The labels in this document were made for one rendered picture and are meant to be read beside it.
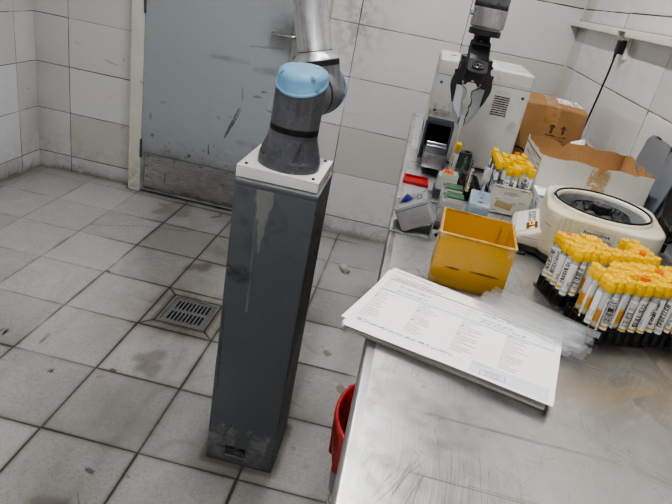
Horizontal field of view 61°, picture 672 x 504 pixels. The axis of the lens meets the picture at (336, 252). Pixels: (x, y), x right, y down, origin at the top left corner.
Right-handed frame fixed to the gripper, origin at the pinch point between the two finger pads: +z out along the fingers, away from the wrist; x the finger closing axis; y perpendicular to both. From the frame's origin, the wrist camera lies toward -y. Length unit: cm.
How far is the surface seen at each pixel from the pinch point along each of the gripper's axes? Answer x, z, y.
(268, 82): 88, 31, 163
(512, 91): -15.2, -4.1, 37.7
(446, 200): 0.0, 14.9, -15.9
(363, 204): 26, 88, 169
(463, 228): -2.8, 13.8, -33.9
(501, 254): -8.2, 12.1, -47.0
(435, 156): 2.5, 15.0, 20.7
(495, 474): -6, 21, -89
